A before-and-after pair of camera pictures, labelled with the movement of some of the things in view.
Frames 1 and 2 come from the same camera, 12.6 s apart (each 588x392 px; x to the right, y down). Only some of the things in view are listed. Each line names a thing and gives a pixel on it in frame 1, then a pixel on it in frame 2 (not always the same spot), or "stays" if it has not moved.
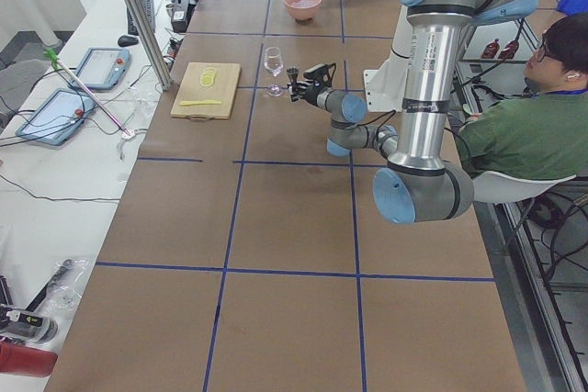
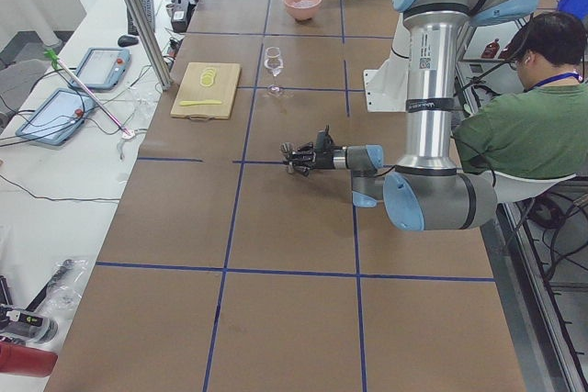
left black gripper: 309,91 → 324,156
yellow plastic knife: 207,102 stays
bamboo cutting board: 222,89 stays
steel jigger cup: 293,74 → 287,149
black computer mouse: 127,41 stays
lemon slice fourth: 207,79 stays
